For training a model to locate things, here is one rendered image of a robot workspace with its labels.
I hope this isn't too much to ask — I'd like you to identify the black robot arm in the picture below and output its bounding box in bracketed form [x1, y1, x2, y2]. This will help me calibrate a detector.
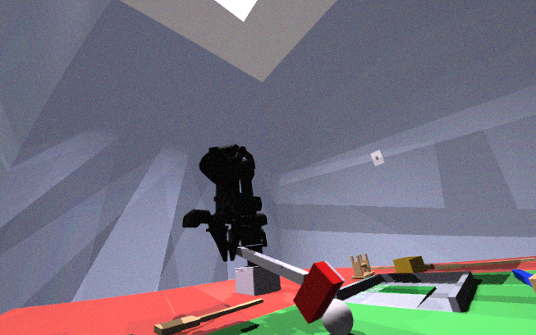
[199, 144, 268, 255]

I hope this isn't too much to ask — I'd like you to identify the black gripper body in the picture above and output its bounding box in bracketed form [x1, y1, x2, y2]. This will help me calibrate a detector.
[182, 187, 268, 228]

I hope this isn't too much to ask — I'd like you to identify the red putter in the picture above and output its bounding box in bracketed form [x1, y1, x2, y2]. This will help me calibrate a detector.
[227, 241, 345, 324]

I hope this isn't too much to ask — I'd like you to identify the white ball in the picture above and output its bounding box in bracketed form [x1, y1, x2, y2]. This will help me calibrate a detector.
[321, 299, 354, 335]

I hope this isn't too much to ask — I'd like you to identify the green rectangular mat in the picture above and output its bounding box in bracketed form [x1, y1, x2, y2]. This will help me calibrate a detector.
[205, 271, 536, 335]

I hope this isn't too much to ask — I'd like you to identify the blue putter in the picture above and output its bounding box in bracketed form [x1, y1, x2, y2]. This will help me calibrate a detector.
[511, 269, 533, 286]

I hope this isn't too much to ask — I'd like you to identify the mustard yellow cube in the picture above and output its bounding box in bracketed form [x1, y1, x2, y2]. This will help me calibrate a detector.
[393, 256, 426, 273]

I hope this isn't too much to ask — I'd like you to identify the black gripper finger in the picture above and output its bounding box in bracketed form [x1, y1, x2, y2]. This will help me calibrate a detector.
[227, 225, 250, 261]
[206, 225, 229, 262]

